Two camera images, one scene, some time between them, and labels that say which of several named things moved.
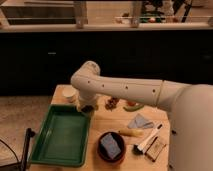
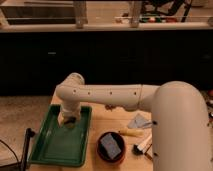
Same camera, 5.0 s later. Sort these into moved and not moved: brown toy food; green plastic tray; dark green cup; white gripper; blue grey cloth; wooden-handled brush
Moved: dark green cup; white gripper
Not moved: brown toy food; wooden-handled brush; green plastic tray; blue grey cloth
